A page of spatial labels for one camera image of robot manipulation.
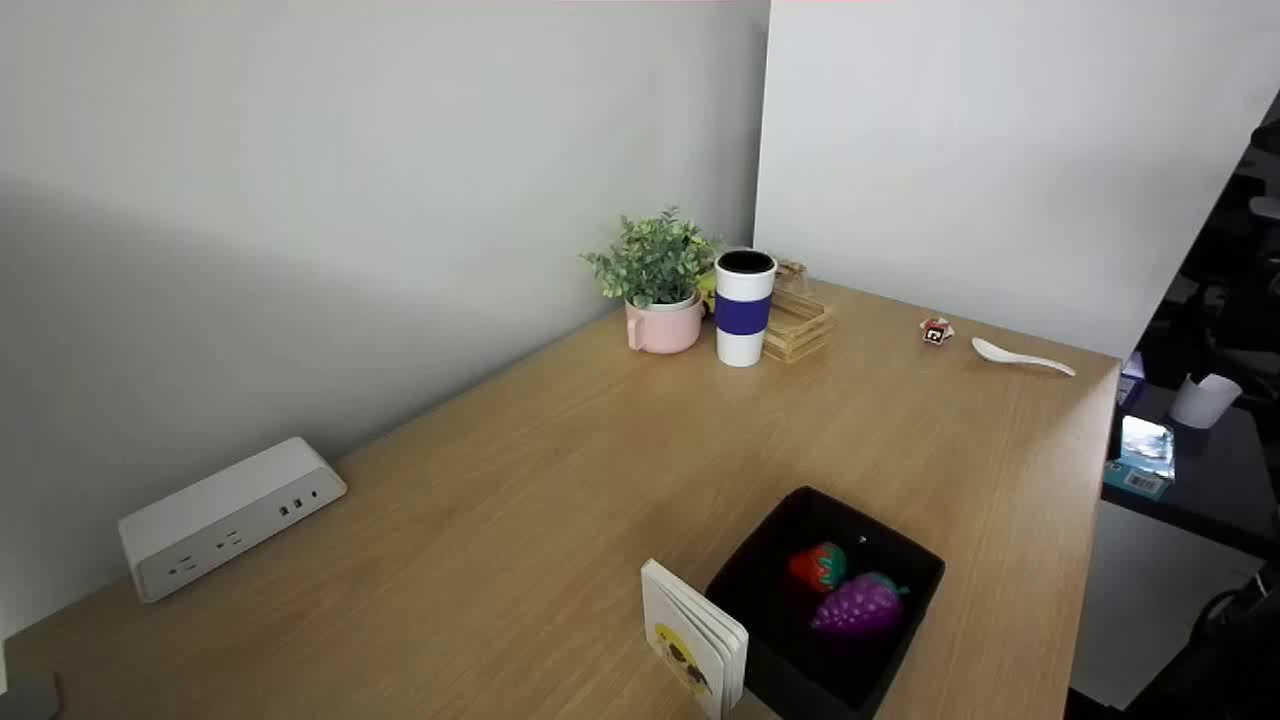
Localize purple toy grapes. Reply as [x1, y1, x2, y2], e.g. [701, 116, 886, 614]
[812, 573, 906, 638]

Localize black fabric box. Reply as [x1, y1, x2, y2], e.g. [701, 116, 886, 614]
[708, 490, 943, 720]

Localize white power strip box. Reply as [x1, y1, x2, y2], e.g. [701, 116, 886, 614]
[116, 437, 348, 604]

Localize green plant in pink pot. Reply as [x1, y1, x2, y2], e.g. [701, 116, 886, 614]
[588, 214, 721, 358]

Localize white cup with blue band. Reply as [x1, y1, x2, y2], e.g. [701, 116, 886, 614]
[715, 250, 777, 370]

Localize wooden slat coaster crate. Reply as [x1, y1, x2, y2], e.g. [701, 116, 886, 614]
[764, 262, 831, 365]

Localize white picture card block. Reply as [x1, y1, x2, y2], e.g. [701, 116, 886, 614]
[642, 561, 749, 720]

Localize small red white wrapper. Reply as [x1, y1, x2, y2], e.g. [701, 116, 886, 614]
[919, 317, 956, 347]

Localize white plastic spoon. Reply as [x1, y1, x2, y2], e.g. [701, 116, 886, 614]
[969, 335, 1077, 375]

